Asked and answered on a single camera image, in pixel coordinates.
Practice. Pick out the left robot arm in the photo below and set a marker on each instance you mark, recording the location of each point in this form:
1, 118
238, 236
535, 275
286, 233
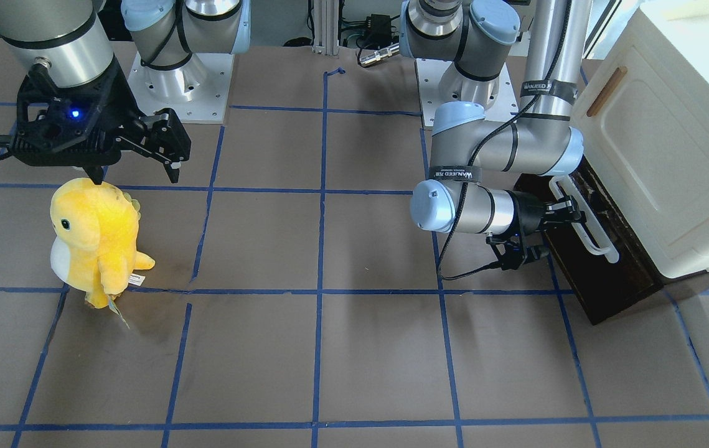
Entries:
480, 127

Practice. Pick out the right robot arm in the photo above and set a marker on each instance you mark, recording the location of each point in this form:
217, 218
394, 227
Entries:
68, 38

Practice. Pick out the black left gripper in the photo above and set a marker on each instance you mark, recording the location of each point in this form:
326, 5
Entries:
527, 211

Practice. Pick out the white drawer handle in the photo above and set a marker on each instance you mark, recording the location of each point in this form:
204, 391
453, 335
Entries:
592, 235

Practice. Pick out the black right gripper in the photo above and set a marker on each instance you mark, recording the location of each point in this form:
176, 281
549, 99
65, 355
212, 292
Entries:
119, 99

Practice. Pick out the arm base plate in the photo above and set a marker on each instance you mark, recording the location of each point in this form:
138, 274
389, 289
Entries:
197, 91
439, 82

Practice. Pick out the aluminium frame post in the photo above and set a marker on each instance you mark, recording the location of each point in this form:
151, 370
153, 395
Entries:
326, 27

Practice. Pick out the yellow plush toy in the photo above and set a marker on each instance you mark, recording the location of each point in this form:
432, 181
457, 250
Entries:
95, 249

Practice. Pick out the blue yellow hang tag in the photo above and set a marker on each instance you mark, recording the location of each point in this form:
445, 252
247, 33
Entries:
119, 314

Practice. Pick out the white drawer cabinet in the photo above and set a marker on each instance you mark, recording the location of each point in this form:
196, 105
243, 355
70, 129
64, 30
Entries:
649, 145

